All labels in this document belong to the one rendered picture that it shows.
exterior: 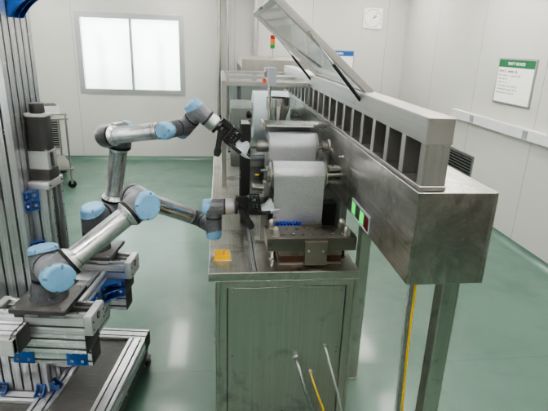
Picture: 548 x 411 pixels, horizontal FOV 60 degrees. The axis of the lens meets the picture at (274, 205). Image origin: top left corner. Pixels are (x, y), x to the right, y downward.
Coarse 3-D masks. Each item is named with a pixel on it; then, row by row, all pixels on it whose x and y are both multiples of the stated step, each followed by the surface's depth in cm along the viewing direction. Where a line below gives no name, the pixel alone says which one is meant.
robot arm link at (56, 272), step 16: (128, 192) 195; (144, 192) 190; (128, 208) 188; (144, 208) 190; (112, 224) 186; (128, 224) 190; (80, 240) 183; (96, 240) 183; (112, 240) 188; (48, 256) 181; (64, 256) 178; (80, 256) 181; (48, 272) 173; (64, 272) 176; (48, 288) 175; (64, 288) 178
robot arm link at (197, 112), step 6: (192, 102) 206; (198, 102) 208; (186, 108) 207; (192, 108) 207; (198, 108) 207; (204, 108) 208; (186, 114) 210; (192, 114) 208; (198, 114) 208; (204, 114) 208; (210, 114) 209; (192, 120) 210; (198, 120) 210; (204, 120) 209
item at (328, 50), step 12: (276, 0) 181; (288, 12) 183; (264, 24) 284; (300, 24) 185; (276, 36) 287; (312, 36) 186; (288, 48) 290; (324, 48) 189; (300, 60) 294; (336, 60) 191; (312, 72) 296; (348, 72) 193; (348, 84) 193; (360, 84) 195
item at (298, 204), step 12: (276, 192) 221; (288, 192) 221; (300, 192) 222; (312, 192) 223; (276, 204) 223; (288, 204) 223; (300, 204) 224; (312, 204) 225; (276, 216) 225; (288, 216) 225; (300, 216) 226; (312, 216) 227
